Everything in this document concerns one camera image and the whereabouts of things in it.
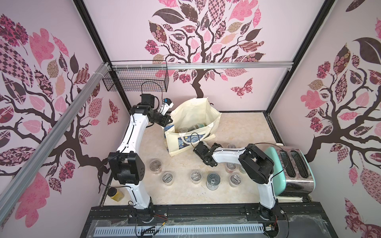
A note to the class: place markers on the white slotted cable duct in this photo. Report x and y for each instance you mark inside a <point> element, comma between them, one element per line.
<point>177,230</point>

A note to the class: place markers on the yellow jar near base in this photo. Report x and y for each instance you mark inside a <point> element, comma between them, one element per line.
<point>115,194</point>

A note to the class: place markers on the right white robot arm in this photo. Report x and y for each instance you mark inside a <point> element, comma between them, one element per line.
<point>258,166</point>

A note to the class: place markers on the black wire wall basket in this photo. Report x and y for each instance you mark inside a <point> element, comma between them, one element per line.
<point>137,75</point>

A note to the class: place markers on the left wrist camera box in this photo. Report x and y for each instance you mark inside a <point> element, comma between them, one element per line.
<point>166,106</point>

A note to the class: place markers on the aluminium rail back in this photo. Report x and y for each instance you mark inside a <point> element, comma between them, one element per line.
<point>220,65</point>

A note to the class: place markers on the aluminium rail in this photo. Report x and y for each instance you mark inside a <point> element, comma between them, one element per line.
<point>220,65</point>
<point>24,177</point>

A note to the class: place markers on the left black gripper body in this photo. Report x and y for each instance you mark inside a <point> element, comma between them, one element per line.
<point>158,119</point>

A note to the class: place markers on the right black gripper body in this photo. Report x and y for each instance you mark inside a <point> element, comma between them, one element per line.
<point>203,152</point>

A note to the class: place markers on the aluminium rail left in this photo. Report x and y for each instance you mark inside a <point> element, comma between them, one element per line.
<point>24,177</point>

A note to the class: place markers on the mint green chrome toaster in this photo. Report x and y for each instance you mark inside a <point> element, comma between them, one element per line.
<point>293,179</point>

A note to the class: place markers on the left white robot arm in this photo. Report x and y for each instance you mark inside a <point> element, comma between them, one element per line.
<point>126,166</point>

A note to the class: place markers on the cream canvas tote bag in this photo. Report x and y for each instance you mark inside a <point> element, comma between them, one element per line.
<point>193,121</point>

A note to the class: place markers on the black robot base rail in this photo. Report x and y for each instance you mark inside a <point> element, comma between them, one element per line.
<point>286,220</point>

